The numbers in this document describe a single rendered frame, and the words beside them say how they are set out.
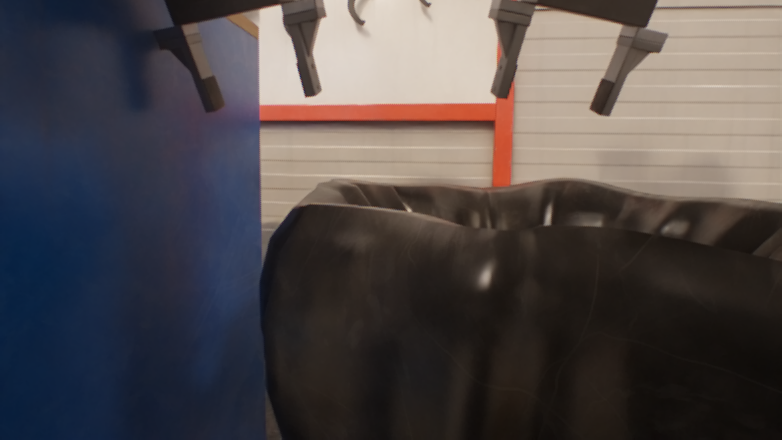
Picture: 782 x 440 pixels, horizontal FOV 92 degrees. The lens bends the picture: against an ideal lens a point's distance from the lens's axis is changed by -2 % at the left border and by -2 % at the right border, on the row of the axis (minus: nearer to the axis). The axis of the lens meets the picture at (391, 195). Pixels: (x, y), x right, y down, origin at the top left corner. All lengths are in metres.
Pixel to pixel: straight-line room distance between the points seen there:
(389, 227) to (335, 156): 1.16
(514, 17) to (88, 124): 0.44
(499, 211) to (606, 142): 0.86
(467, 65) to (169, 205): 1.01
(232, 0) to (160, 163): 0.21
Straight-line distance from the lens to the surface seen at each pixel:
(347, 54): 1.37
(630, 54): 0.53
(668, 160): 1.50
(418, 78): 1.31
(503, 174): 1.29
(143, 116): 0.53
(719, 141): 1.58
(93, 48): 0.49
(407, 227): 0.20
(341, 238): 0.22
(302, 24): 0.47
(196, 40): 0.54
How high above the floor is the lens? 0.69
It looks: 5 degrees down
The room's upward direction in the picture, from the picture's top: 1 degrees clockwise
